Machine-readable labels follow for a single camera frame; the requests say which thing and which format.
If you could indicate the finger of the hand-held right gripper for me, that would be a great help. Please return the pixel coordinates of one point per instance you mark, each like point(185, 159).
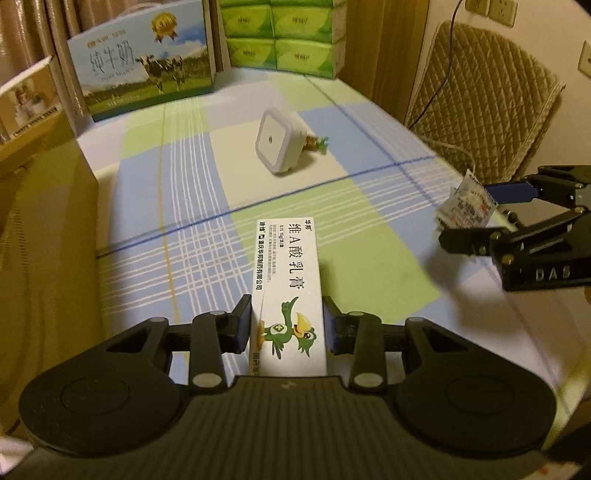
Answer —
point(512, 191)
point(471, 242)

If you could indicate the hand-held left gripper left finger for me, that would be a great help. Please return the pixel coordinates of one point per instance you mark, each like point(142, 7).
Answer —
point(242, 323)

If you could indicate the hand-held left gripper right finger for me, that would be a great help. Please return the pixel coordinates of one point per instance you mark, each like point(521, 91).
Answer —
point(330, 325)

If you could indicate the small white sachet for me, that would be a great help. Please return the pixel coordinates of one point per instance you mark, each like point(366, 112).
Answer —
point(466, 203)

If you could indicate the white ointment box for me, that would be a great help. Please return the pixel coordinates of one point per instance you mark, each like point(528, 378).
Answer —
point(288, 286)

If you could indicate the brown cardboard box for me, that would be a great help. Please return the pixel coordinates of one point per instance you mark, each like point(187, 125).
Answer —
point(41, 230)

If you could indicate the chair with quilted cover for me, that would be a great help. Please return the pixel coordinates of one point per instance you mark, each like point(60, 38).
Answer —
point(485, 92)

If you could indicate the small dark snack packet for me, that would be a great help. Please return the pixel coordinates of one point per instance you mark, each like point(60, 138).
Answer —
point(316, 144)

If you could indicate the white square night light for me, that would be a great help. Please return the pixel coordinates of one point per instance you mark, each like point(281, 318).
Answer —
point(272, 138)

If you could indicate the golden curtain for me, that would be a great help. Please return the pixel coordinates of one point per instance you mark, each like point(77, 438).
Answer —
point(383, 46)

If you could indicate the stack of green tissue packs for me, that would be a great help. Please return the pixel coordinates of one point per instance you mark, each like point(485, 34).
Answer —
point(286, 37)

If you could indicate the blue milk carton box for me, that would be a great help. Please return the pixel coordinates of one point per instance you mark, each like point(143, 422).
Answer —
point(138, 60)

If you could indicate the white product box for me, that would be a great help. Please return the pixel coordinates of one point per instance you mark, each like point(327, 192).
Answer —
point(27, 101)

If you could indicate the white wall switch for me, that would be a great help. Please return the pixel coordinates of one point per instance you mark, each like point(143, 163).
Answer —
point(585, 60)

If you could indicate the beige wall socket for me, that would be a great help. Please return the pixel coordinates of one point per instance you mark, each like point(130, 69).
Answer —
point(502, 10)
point(475, 5)

